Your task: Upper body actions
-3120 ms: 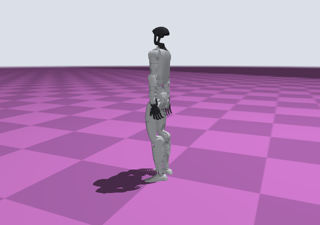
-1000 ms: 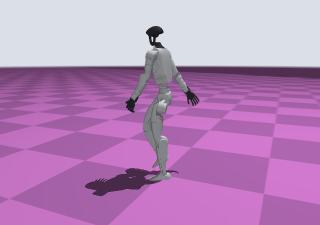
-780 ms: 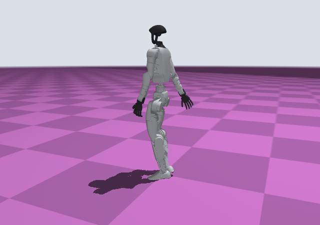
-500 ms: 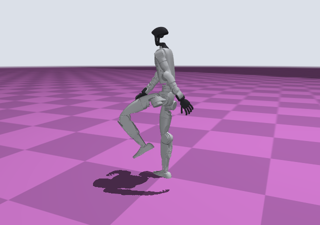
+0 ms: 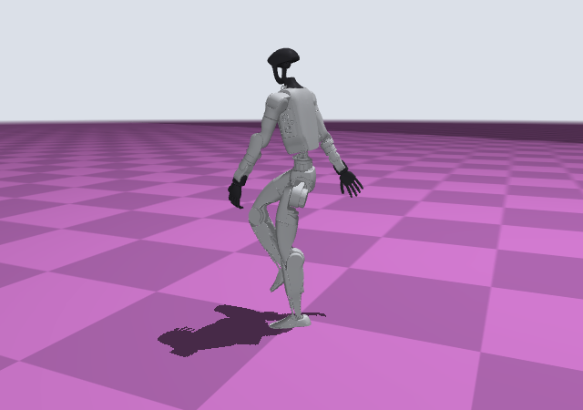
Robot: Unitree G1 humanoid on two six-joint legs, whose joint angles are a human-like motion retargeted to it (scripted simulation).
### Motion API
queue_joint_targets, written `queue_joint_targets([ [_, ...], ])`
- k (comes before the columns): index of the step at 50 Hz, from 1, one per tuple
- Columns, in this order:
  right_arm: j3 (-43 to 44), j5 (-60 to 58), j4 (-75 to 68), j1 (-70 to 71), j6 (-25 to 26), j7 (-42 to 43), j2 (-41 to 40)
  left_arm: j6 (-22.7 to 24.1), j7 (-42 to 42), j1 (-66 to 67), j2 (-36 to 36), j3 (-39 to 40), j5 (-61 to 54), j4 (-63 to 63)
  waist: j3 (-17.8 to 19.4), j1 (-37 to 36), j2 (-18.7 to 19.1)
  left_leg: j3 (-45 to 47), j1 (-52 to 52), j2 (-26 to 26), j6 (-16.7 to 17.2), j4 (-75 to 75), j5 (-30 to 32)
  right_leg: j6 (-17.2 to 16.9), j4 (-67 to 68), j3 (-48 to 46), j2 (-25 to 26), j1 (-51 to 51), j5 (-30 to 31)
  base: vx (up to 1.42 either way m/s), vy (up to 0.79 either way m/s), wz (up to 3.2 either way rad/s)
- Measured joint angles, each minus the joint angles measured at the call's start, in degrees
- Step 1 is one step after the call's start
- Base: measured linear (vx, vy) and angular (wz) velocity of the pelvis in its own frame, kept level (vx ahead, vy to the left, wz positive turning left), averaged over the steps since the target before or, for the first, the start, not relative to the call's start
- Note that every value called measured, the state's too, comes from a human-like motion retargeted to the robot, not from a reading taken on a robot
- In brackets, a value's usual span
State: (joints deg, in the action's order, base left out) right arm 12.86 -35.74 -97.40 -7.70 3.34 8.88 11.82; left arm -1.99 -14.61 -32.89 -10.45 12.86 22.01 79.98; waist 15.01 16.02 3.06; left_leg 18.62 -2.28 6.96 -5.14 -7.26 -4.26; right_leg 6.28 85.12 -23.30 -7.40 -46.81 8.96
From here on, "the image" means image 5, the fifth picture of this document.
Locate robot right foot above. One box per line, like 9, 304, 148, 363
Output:
270, 272, 284, 292

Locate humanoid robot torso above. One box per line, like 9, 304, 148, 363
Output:
277, 86, 319, 193

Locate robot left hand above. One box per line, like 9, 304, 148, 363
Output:
228, 175, 247, 209

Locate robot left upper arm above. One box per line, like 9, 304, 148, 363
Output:
253, 92, 291, 149

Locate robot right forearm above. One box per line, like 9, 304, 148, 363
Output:
320, 131, 345, 172

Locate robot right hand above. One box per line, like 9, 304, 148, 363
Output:
333, 160, 363, 198

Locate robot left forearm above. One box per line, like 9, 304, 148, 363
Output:
233, 134, 263, 183

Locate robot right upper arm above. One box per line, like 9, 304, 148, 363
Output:
310, 91, 328, 142

